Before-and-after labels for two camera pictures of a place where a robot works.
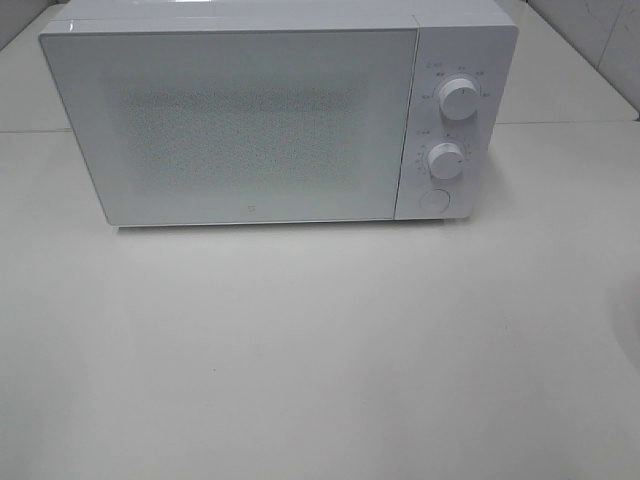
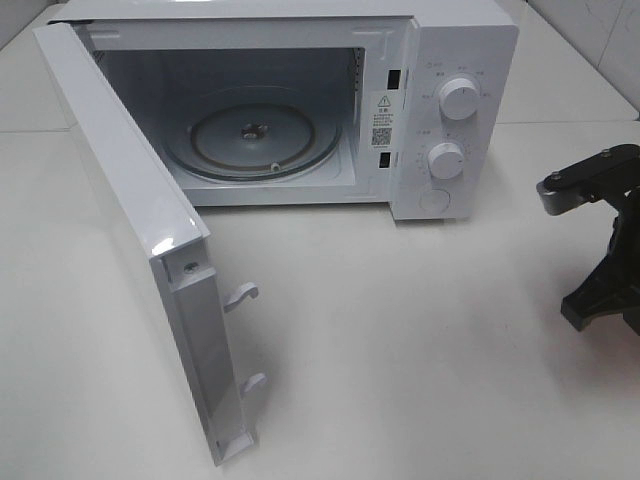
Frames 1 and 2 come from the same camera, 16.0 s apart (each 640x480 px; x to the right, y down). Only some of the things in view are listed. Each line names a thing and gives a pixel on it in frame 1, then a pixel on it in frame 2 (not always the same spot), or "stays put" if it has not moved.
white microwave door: [205, 120] → [167, 223]
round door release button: [435, 201] stays put
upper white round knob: [459, 99] stays put
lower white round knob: [446, 161] stays put
